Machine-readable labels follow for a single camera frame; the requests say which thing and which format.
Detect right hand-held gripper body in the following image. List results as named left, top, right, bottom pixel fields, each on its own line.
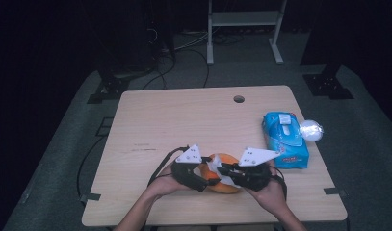
left=236, top=146, right=281, bottom=193

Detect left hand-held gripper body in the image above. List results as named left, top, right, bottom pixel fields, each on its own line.
left=170, top=143, right=208, bottom=193

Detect white wet wipe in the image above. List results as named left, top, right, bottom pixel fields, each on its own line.
left=206, top=153, right=241, bottom=189

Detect orange plush toy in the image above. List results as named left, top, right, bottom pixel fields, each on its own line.
left=197, top=152, right=241, bottom=194

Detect blue wet wipes pack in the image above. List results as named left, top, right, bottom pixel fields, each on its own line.
left=262, top=111, right=311, bottom=170

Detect person's left hand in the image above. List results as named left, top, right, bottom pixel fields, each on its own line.
left=146, top=165, right=190, bottom=197

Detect person's right hand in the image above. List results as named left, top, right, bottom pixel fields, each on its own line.
left=248, top=162, right=288, bottom=216

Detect black tape strip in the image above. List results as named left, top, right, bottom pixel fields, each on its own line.
left=323, top=187, right=347, bottom=197
left=80, top=192, right=101, bottom=203

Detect black floor tape square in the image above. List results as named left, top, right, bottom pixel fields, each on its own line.
left=95, top=116, right=115, bottom=138

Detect black stand base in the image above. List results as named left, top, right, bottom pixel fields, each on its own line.
left=302, top=64, right=355, bottom=100
left=87, top=68, right=131, bottom=105

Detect left hand-held gripper black cable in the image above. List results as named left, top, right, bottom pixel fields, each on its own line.
left=147, top=145, right=190, bottom=187

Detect hand-held gripper black cable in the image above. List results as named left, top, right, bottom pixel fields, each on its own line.
left=147, top=145, right=190, bottom=187
left=270, top=167, right=288, bottom=201

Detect right hand-held gripper black cable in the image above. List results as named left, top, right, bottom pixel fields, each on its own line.
left=270, top=167, right=288, bottom=201

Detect black floor cable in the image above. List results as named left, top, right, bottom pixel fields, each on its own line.
left=142, top=47, right=177, bottom=90
left=76, top=136, right=105, bottom=198
left=180, top=47, right=211, bottom=89

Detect white floor cables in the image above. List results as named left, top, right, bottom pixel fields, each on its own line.
left=175, top=31, right=211, bottom=52

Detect white metal stand frame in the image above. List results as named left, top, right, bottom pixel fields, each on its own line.
left=206, top=0, right=288, bottom=65

